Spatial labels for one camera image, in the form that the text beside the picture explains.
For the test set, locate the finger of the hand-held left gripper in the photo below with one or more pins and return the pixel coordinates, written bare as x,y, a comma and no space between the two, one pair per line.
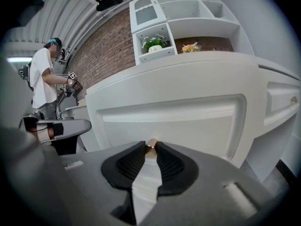
77,127

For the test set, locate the person's white shirt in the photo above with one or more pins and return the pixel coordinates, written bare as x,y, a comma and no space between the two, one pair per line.
21,173

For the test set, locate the white shelf hutch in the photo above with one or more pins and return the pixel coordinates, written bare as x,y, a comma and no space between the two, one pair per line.
200,25

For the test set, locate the white desk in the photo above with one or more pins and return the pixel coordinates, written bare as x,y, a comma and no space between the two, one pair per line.
277,62

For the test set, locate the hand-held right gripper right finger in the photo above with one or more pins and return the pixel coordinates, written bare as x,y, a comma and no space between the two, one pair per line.
211,185

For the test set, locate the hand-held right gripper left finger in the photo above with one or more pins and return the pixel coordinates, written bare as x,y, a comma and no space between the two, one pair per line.
94,171

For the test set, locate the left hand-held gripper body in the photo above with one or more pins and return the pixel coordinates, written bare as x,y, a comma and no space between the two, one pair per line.
65,147

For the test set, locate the narrow white drawer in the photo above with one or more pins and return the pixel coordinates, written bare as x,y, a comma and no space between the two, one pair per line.
279,102

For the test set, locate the orange flower bouquet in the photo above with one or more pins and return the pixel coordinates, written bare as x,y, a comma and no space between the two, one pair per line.
191,48

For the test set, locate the beige box with red button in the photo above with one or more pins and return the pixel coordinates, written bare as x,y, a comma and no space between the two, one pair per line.
82,102

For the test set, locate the white pedestal table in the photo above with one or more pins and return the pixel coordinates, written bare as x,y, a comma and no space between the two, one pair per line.
80,116

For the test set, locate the white flowers in cream pot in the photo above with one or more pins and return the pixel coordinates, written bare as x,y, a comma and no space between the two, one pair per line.
154,45

